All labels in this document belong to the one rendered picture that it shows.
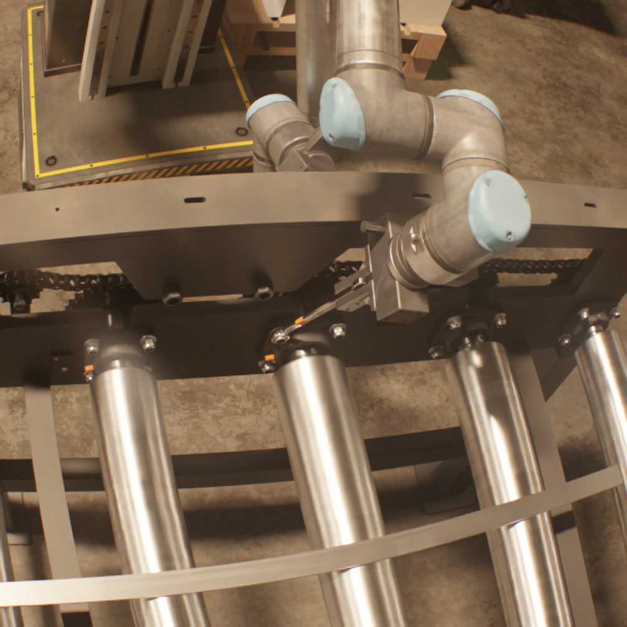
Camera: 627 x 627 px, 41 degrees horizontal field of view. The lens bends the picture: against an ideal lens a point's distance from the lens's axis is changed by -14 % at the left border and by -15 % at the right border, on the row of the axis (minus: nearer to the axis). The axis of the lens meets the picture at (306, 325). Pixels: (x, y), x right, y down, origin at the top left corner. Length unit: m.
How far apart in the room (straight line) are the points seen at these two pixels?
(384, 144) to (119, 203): 0.36
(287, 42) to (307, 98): 1.49
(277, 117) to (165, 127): 0.97
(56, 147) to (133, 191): 1.23
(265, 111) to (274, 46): 1.55
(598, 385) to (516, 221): 0.67
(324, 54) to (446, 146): 0.57
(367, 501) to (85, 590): 0.46
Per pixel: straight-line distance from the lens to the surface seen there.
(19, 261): 1.24
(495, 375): 1.54
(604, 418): 1.67
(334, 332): 1.49
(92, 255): 1.24
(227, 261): 1.32
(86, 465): 1.94
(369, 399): 2.53
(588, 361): 1.71
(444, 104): 1.13
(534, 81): 3.79
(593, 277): 1.66
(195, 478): 1.98
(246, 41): 3.07
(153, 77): 2.66
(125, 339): 1.43
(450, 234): 1.09
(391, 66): 1.13
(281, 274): 1.37
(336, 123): 1.08
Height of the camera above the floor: 2.13
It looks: 55 degrees down
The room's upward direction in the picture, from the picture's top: 23 degrees clockwise
